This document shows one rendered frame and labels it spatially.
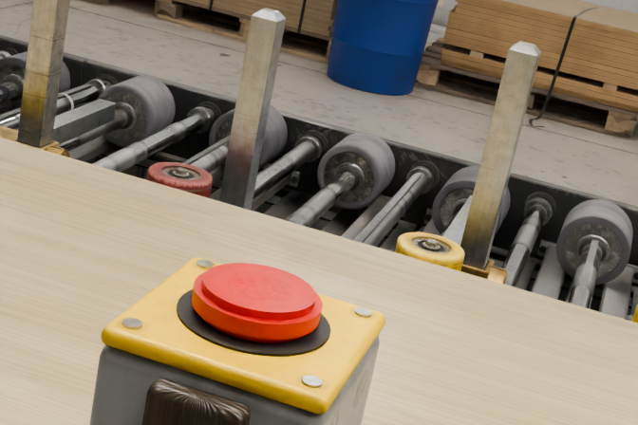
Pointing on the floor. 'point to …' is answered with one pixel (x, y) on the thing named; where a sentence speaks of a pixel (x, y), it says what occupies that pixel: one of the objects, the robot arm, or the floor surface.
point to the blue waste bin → (384, 16)
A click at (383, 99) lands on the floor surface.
